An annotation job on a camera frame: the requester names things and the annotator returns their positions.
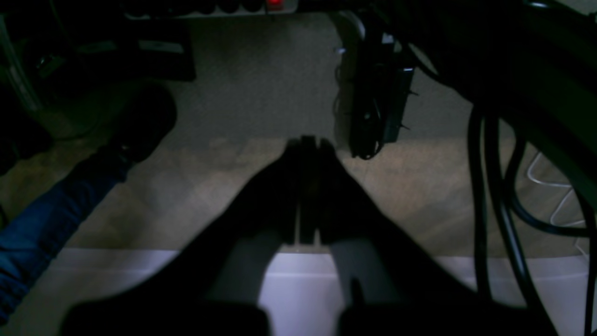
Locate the black power adapter brick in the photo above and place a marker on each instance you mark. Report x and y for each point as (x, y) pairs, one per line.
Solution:
(382, 85)

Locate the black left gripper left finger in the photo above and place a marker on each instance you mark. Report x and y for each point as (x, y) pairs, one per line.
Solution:
(213, 285)

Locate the white power strip red switch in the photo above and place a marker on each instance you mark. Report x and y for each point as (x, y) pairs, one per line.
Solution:
(186, 9)

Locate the black shoe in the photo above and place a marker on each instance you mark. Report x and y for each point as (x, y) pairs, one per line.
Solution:
(148, 118)

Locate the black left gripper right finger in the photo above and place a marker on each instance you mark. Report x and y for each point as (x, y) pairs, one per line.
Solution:
(394, 287)

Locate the person leg in blue jeans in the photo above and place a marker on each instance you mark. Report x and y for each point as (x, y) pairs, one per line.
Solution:
(34, 238)

